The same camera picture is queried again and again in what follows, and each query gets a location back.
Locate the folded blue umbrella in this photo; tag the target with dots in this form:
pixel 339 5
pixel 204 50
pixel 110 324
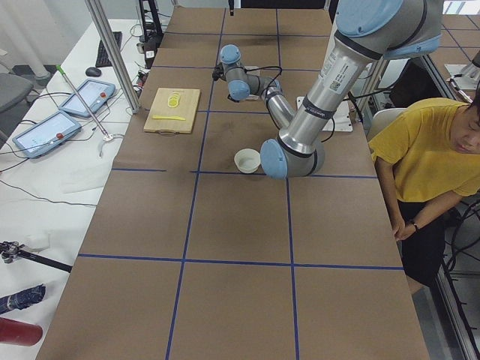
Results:
pixel 23 299

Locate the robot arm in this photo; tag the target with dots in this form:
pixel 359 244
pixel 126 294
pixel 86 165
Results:
pixel 297 151

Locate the white bowl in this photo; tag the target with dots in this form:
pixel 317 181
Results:
pixel 247 160

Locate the black computer mouse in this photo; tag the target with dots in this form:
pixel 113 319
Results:
pixel 93 72

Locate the metal rod with green tip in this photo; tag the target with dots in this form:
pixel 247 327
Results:
pixel 106 135

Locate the red cylinder bottle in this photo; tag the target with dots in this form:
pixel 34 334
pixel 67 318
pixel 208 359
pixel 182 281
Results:
pixel 20 333

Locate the person in yellow shirt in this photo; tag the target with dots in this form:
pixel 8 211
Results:
pixel 427 161

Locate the black tripod stick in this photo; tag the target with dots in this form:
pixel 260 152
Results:
pixel 12 250

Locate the grey office chair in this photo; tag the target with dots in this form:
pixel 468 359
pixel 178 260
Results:
pixel 15 91

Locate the aluminium frame post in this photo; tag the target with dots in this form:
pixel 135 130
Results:
pixel 103 27

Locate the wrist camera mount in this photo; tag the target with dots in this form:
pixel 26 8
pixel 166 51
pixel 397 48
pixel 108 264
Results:
pixel 218 73

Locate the wooden cutting board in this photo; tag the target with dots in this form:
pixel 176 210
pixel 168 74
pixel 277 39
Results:
pixel 187 108

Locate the white plastic piece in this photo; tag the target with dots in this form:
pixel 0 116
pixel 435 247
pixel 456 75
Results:
pixel 38 242

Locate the near teach pendant tablet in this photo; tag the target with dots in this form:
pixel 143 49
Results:
pixel 47 135

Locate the teach pendant tablet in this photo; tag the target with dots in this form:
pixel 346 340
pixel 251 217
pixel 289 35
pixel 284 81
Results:
pixel 94 92
pixel 47 135

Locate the far teach pendant tablet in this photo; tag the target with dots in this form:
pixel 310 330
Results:
pixel 94 92

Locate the yellow plastic knife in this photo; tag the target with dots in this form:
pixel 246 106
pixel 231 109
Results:
pixel 170 118

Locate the white camera pillar with base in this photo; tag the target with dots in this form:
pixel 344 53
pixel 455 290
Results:
pixel 341 120

